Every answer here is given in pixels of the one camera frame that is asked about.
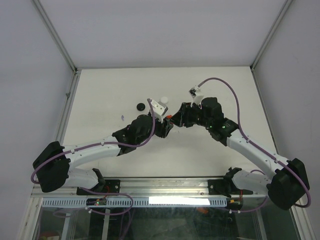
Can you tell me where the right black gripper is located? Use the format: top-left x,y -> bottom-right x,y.
169,101 -> 212,129

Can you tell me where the white earbud charging case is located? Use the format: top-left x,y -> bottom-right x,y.
160,96 -> 169,105

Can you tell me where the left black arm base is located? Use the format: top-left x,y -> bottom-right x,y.
76,179 -> 121,196

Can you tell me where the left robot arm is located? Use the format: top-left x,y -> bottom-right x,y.
31,114 -> 173,195

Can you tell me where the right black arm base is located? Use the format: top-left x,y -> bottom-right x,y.
207,178 -> 253,198

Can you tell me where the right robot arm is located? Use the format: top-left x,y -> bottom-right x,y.
171,97 -> 310,210

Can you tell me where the black earbud charging case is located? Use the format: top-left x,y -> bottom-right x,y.
136,102 -> 146,112

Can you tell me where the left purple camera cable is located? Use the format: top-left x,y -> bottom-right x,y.
30,97 -> 156,185

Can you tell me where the purple camera cable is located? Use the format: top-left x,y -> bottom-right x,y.
30,97 -> 156,185
198,77 -> 312,208

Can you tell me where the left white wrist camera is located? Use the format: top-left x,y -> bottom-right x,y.
150,99 -> 168,123

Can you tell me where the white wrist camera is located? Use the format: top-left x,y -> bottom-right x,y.
188,85 -> 204,107
150,99 -> 168,123

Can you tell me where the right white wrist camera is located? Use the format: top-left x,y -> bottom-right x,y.
188,85 -> 204,107

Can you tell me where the aluminium mounting rail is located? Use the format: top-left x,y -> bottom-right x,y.
31,177 -> 267,198

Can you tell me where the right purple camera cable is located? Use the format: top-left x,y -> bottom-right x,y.
198,77 -> 312,208

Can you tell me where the purple cable under rail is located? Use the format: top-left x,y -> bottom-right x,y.
53,187 -> 135,240

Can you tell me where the white slotted cable duct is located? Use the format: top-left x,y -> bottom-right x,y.
42,196 -> 227,209

